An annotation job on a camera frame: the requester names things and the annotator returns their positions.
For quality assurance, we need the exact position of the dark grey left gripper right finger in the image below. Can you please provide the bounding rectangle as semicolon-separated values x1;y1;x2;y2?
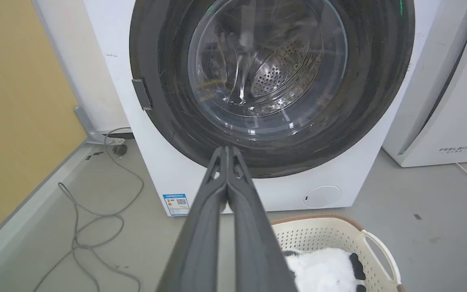
226;146;299;292

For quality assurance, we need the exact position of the white air purifier appliance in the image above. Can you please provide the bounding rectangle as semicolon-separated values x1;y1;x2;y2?
382;0;467;168

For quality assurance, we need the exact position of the round dark washing machine door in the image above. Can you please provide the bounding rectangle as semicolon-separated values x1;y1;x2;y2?
129;0;416;179

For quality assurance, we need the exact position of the cream perforated laundry basket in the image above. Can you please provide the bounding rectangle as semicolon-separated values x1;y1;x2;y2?
271;214;406;292

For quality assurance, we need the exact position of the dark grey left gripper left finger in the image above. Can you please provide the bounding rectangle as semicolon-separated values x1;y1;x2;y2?
155;146;228;292

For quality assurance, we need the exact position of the blue energy label sticker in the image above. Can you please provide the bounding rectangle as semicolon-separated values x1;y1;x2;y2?
163;194;190;217

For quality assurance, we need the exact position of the white front-load washing machine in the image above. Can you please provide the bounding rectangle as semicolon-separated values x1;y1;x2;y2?
83;0;441;217

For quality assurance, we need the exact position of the grey power cable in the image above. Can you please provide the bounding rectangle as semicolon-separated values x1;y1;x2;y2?
33;127;144;292

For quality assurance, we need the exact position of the black and white plush toy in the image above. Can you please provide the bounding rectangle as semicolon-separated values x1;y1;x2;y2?
283;248;367;292

